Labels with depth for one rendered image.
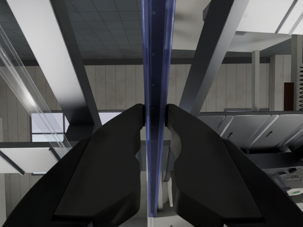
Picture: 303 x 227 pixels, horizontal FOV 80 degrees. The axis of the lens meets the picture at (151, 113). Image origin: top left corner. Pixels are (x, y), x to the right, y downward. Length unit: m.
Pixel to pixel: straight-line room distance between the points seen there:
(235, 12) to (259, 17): 0.05
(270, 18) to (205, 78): 0.11
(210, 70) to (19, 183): 4.68
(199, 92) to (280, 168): 0.38
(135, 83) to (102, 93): 0.70
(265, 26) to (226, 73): 3.68
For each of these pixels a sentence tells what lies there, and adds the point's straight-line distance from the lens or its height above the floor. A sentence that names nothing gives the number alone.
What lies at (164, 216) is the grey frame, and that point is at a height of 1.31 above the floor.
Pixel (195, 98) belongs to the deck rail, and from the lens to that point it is 0.34.
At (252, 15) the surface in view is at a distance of 0.30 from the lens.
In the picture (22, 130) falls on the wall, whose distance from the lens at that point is 4.53.
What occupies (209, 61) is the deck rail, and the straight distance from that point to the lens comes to 0.29.
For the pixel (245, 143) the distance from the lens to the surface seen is 0.56.
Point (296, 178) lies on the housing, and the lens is 0.84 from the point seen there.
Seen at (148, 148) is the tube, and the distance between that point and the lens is 0.15.
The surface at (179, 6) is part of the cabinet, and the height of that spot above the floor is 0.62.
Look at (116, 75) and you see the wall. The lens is 3.78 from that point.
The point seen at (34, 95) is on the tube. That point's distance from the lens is 0.19.
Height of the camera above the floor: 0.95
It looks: 2 degrees up
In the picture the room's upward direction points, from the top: 179 degrees clockwise
